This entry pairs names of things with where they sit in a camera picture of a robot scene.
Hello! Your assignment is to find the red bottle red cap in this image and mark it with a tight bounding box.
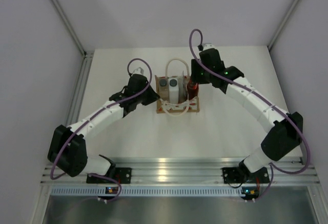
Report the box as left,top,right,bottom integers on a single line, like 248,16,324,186
187,79,199,100

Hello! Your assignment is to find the burlap watermelon print bag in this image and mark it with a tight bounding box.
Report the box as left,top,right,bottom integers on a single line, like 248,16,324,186
155,58,200,117

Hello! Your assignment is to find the clear plastic pouch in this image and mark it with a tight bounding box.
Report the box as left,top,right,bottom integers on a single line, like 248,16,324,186
177,72,190,103

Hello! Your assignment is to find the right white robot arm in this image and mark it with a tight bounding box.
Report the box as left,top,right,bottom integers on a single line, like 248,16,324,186
191,45,303,188

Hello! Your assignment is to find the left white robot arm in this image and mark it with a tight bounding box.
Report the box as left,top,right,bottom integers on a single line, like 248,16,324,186
47,74,159,183

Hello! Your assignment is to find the clear bottle grey cap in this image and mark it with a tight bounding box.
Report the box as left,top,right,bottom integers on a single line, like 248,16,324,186
158,78,169,101

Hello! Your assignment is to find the white bottle grey cap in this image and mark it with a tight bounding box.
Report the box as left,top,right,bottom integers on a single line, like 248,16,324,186
168,77,179,104

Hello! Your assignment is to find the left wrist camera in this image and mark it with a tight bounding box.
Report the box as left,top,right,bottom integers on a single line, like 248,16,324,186
132,67,144,75

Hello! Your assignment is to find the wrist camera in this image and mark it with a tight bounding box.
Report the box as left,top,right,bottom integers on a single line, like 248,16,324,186
202,43,215,51
132,67,144,75

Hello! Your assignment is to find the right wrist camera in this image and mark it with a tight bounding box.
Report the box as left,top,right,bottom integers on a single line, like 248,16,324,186
202,43,215,51

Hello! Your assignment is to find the left aluminium frame post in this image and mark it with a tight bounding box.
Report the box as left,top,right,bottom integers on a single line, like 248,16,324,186
49,0,94,125

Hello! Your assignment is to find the aluminium frame post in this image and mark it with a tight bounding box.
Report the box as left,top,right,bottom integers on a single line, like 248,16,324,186
49,0,94,125
267,0,302,52

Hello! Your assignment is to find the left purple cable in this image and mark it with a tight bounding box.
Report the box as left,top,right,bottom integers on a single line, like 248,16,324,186
50,58,152,204

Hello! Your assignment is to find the purple cable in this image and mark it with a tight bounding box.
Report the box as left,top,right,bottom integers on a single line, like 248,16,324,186
189,29,312,202
50,58,152,204

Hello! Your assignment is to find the aluminium mounting rail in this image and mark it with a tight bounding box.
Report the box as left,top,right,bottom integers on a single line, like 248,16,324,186
40,157,320,186

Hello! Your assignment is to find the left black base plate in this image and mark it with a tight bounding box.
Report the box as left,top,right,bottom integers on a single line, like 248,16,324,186
86,167,132,184

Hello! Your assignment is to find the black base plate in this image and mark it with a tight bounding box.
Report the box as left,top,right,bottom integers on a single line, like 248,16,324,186
222,167,270,185
86,167,132,184

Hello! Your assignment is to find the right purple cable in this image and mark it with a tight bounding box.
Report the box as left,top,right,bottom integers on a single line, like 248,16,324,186
189,29,312,202

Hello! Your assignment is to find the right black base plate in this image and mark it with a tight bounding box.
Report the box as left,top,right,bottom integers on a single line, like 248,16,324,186
222,167,270,185

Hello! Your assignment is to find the right aluminium frame post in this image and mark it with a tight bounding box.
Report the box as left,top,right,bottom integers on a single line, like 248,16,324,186
267,0,302,52

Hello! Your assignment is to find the perforated cable duct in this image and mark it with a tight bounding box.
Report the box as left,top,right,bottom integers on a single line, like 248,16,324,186
50,186,256,197

